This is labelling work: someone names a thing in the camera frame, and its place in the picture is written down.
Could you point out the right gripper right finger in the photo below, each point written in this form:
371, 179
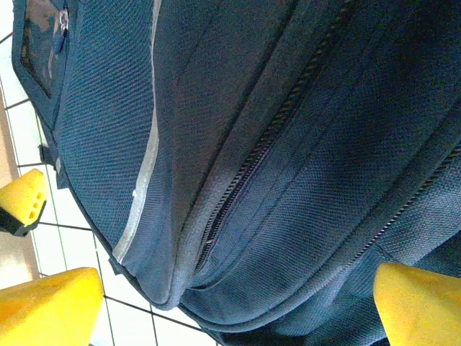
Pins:
421, 310

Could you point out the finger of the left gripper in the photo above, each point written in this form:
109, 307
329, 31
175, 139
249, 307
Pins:
23, 198

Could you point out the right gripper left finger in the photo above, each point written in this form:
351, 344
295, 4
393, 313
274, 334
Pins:
47, 310

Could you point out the navy blue backpack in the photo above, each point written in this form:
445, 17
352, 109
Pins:
252, 144

